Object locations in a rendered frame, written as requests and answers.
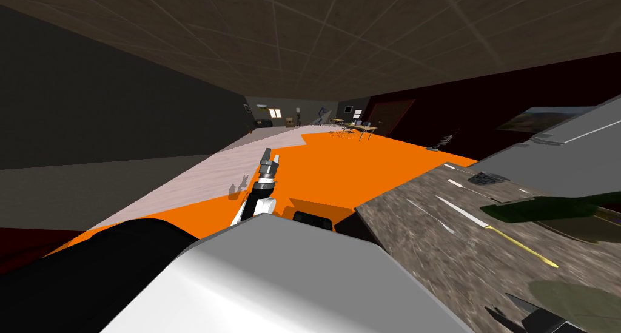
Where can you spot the dark green bowl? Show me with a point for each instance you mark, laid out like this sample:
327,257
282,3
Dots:
533,209

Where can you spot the black mesh drain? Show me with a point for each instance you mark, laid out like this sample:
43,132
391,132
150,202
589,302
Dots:
482,178

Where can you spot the silver cutlery piece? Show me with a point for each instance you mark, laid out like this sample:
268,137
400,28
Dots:
449,229
449,166
455,182

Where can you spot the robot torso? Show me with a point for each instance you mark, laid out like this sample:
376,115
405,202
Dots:
271,275

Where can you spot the olive green plate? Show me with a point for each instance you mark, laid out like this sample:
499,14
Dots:
577,306

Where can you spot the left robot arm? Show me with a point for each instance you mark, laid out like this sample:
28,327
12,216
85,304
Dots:
92,275

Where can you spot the wooden table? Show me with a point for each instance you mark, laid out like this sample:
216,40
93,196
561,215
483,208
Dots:
363,127

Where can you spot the grey cupboard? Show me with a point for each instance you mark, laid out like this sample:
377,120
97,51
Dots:
558,168

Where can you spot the bright window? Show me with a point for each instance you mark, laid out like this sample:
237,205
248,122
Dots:
275,113

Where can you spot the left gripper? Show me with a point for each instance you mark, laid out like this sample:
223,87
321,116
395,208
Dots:
268,169

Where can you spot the dark brown door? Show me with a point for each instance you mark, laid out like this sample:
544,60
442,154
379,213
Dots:
390,117

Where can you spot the landscape picture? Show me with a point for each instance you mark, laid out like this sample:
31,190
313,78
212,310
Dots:
543,119

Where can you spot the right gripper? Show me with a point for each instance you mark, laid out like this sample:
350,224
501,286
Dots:
553,324

